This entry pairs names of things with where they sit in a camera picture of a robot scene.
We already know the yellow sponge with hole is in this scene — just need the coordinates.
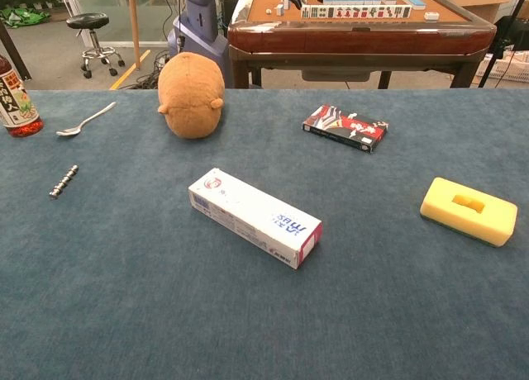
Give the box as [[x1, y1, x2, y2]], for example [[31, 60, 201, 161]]
[[419, 177, 519, 248]]

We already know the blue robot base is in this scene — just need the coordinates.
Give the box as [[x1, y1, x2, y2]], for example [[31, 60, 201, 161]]
[[167, 0, 230, 88]]

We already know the white toothpaste box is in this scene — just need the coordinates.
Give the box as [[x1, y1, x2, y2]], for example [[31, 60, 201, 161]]
[[188, 167, 324, 270]]

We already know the open cardboard box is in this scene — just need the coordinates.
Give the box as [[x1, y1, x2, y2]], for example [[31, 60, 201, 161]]
[[429, 0, 513, 24]]

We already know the brown plush toy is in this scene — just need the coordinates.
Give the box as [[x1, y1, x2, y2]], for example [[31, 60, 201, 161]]
[[157, 52, 226, 140]]

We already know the brown mahjong table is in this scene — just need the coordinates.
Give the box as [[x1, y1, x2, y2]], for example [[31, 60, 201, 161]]
[[227, 0, 498, 90]]

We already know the face-up mahjong tile row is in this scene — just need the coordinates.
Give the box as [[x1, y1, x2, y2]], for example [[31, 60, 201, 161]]
[[300, 3, 413, 21]]

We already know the metal spoon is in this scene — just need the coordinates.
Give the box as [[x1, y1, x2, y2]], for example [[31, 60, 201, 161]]
[[55, 102, 117, 138]]

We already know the wooden pole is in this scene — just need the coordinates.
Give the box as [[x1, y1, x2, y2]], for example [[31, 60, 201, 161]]
[[126, 0, 142, 70]]

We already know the black rolling stool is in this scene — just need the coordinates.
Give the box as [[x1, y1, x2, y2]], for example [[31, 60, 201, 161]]
[[65, 12, 126, 79]]

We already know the red tea bottle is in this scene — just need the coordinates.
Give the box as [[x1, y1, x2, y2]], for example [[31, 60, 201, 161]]
[[0, 54, 45, 138]]

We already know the black tripod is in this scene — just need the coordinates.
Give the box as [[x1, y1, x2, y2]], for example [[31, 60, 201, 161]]
[[479, 0, 529, 88]]

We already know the white plastic crate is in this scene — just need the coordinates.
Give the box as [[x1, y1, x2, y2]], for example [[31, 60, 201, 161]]
[[474, 51, 529, 88]]

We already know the green bag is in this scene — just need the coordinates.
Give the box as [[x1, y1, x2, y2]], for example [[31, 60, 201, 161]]
[[0, 7, 50, 28]]

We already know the black floor cable bundle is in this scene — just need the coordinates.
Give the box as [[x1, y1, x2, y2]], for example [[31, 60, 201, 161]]
[[122, 49, 171, 90]]

